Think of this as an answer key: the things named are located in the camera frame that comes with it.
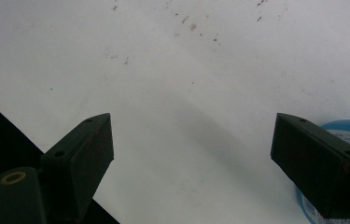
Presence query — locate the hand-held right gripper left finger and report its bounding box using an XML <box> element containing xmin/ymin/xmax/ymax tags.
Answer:
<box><xmin>40</xmin><ymin>112</ymin><xmax>115</xmax><ymax>224</ymax></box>

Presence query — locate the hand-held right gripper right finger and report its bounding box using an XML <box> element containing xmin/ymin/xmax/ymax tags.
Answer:
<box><xmin>270</xmin><ymin>112</ymin><xmax>350</xmax><ymax>219</ymax></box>

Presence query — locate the white table mat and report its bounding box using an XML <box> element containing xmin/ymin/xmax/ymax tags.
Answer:
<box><xmin>0</xmin><ymin>0</ymin><xmax>350</xmax><ymax>224</ymax></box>

